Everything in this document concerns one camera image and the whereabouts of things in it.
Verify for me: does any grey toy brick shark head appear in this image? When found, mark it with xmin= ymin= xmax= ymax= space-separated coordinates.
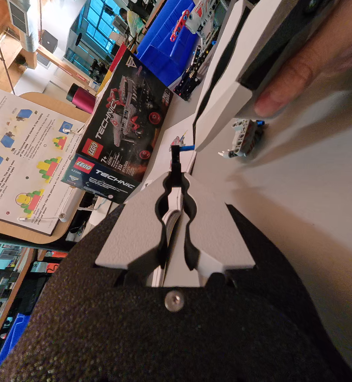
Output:
xmin=219 ymin=119 xmax=268 ymax=158

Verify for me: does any black toy brick frame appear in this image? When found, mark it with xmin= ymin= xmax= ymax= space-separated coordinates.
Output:
xmin=170 ymin=145 xmax=183 ymax=188

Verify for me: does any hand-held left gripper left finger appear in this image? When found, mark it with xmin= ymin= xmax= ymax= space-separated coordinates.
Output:
xmin=95 ymin=172 xmax=172 ymax=270

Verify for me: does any black printed toy set box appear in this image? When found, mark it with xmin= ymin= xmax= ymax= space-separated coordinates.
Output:
xmin=61 ymin=48 xmax=174 ymax=205

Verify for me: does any black square box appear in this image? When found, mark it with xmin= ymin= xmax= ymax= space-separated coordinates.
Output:
xmin=40 ymin=30 xmax=58 ymax=53

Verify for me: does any toy brick instruction booklet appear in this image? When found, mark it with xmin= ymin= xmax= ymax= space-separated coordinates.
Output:
xmin=140 ymin=118 xmax=199 ymax=239

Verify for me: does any magenta drinks bottle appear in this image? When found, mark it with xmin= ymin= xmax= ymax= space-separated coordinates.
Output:
xmin=66 ymin=83 xmax=97 ymax=115

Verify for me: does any printed instruction sheet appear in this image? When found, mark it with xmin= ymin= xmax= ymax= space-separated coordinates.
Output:
xmin=0 ymin=84 xmax=85 ymax=236

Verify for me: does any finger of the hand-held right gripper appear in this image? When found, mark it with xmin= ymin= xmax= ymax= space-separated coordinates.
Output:
xmin=194 ymin=0 xmax=248 ymax=132
xmin=195 ymin=0 xmax=302 ymax=151

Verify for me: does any blue storage bin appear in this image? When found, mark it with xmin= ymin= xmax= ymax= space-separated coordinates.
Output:
xmin=136 ymin=0 xmax=212 ymax=87

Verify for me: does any person's right hand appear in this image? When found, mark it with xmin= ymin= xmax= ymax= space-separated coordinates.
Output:
xmin=255 ymin=0 xmax=352 ymax=117

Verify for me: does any black grey toy brick chassis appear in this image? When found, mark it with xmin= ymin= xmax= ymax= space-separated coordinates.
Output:
xmin=169 ymin=0 xmax=224 ymax=102

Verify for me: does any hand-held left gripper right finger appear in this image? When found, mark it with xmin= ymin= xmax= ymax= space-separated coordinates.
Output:
xmin=182 ymin=174 xmax=256 ymax=286

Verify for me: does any blue plastic crate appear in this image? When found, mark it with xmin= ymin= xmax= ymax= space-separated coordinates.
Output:
xmin=0 ymin=312 xmax=30 ymax=382

